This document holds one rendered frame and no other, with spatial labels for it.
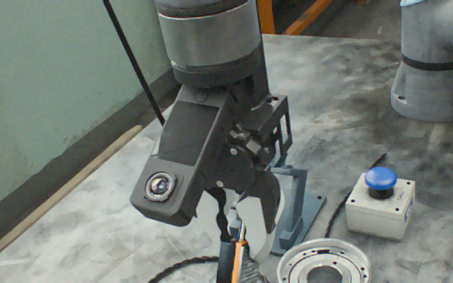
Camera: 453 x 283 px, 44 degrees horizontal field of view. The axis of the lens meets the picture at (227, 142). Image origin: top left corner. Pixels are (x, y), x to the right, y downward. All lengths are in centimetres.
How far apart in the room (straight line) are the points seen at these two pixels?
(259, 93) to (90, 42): 214
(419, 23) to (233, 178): 53
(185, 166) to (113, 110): 233
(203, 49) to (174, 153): 8
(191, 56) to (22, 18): 195
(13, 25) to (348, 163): 168
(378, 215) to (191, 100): 35
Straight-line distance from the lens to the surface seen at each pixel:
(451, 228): 77
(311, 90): 110
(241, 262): 53
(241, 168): 46
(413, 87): 97
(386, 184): 72
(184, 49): 42
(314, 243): 69
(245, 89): 48
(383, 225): 73
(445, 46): 93
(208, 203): 51
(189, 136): 43
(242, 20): 42
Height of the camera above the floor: 130
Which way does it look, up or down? 31 degrees down
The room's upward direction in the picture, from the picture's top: 10 degrees counter-clockwise
